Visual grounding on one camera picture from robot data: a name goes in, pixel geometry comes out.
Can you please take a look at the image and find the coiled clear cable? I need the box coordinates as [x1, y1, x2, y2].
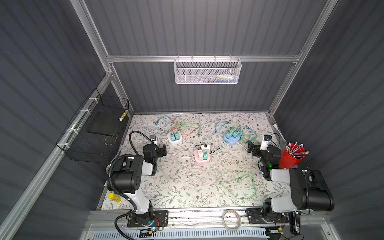
[221, 209, 242, 232]

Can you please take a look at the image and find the green cable on mat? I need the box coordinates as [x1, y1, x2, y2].
[218, 169, 258, 200]

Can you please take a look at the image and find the white wire mesh basket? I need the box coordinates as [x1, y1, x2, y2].
[173, 57, 242, 85]

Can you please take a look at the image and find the black wire basket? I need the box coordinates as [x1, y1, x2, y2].
[57, 90, 130, 164]

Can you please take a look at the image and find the red pen cup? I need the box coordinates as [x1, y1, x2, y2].
[279, 143, 309, 169]

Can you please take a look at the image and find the pink cable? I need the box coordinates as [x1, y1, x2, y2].
[170, 121, 202, 139]

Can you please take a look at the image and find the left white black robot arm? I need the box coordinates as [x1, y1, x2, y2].
[106, 144, 167, 226]

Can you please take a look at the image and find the yellow bottle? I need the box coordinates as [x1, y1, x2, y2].
[108, 192, 121, 203]

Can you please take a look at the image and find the white charger plug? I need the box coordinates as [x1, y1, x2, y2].
[201, 144, 211, 153]

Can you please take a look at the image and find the pink power strip cube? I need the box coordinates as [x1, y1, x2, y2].
[194, 150, 210, 165]

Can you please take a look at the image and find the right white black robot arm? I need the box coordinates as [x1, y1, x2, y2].
[246, 142, 335, 225]

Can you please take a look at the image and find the white power strip cube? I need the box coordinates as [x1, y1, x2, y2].
[167, 131, 183, 146]

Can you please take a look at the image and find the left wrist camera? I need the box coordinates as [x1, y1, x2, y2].
[150, 135, 158, 145]

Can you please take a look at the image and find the green cable bundle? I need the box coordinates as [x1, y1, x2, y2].
[239, 125, 259, 144]

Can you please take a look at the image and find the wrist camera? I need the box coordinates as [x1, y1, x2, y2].
[150, 135, 158, 145]
[260, 135, 272, 151]

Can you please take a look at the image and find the blue power strip cube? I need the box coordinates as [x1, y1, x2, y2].
[223, 135, 241, 146]

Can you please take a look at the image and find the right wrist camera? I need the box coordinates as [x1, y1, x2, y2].
[260, 135, 272, 151]

